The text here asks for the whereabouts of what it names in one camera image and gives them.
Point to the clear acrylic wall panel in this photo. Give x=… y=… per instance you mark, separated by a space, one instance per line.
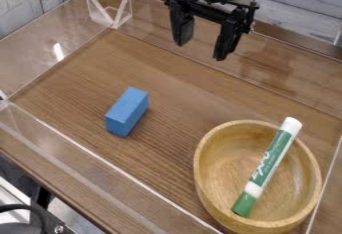
x=131 y=183

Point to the green expo marker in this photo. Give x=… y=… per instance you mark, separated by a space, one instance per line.
x=267 y=166

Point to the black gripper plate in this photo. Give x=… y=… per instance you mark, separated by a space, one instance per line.
x=213 y=10

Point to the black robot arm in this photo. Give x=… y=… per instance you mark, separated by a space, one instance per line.
x=232 y=14

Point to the clear acrylic triangular bracket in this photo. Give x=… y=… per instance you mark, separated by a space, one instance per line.
x=107 y=15

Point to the brown wooden bowl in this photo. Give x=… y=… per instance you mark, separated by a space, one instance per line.
x=226 y=158

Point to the blue foam block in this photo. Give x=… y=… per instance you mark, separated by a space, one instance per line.
x=127 y=111

